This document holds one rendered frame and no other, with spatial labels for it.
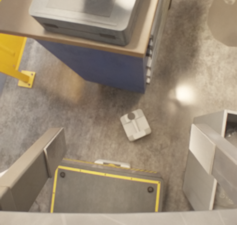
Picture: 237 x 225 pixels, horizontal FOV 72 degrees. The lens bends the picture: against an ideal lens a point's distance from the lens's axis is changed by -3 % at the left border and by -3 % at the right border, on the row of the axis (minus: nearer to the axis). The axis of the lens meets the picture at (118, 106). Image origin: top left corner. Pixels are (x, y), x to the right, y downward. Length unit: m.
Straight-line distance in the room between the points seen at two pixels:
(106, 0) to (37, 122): 1.36
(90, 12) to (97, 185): 0.94
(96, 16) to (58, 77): 1.23
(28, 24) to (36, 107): 1.14
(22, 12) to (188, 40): 1.25
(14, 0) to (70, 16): 0.28
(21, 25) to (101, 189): 0.93
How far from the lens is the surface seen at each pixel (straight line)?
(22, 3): 0.67
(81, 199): 1.19
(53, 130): 0.16
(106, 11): 0.43
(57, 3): 0.49
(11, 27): 0.64
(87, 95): 1.46
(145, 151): 1.36
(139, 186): 1.08
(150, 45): 0.63
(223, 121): 0.86
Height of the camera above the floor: 1.35
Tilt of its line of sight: 78 degrees down
